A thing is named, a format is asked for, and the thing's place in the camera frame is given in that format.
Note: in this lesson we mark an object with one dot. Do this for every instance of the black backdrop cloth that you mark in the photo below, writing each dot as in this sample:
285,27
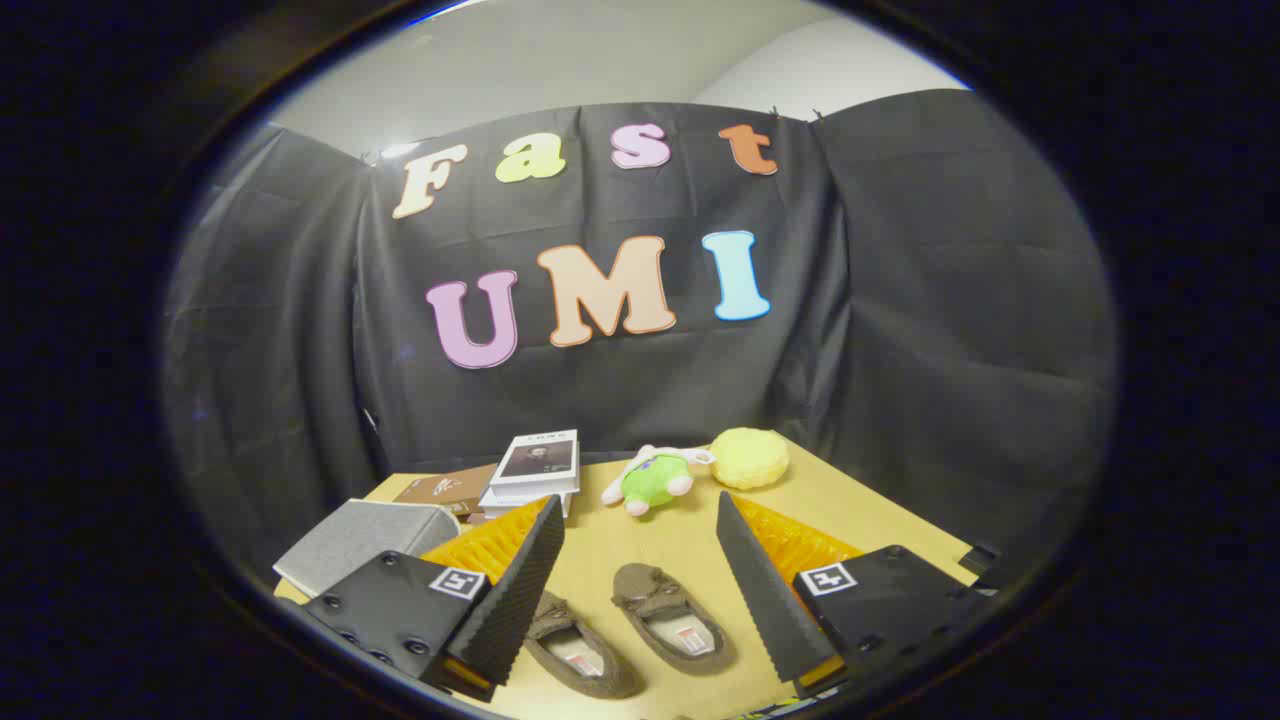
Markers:
900,300

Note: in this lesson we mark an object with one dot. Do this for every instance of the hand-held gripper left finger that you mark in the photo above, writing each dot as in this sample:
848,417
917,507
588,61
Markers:
520,590

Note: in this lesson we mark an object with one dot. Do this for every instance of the grey fabric storage box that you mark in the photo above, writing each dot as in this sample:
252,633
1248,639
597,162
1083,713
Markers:
350,540

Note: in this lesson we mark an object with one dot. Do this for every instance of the brown book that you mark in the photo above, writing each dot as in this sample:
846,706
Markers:
440,488

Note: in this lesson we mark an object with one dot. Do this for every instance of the white thick book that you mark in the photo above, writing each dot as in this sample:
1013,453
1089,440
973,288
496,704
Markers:
520,507
530,494

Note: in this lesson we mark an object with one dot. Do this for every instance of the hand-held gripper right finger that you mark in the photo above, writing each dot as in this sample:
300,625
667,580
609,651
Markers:
760,590

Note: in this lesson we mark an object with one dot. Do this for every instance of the white portrait cover book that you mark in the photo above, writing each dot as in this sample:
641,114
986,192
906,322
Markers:
535,460

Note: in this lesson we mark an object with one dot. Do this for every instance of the brown fuzzy shoe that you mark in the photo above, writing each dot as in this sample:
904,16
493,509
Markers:
590,672
650,592

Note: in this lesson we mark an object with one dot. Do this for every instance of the green and pink plush toy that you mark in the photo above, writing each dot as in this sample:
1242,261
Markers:
650,480

